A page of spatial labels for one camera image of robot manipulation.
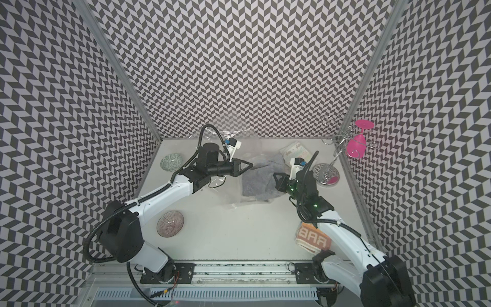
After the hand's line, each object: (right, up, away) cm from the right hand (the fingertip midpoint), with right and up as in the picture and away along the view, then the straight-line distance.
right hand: (275, 177), depth 80 cm
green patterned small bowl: (-55, +6, +25) cm, 61 cm away
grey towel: (-6, -1, -1) cm, 6 cm away
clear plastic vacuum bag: (-22, -8, +12) cm, 26 cm away
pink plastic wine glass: (+37, +14, +5) cm, 40 cm away
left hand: (-10, +4, -4) cm, 11 cm away
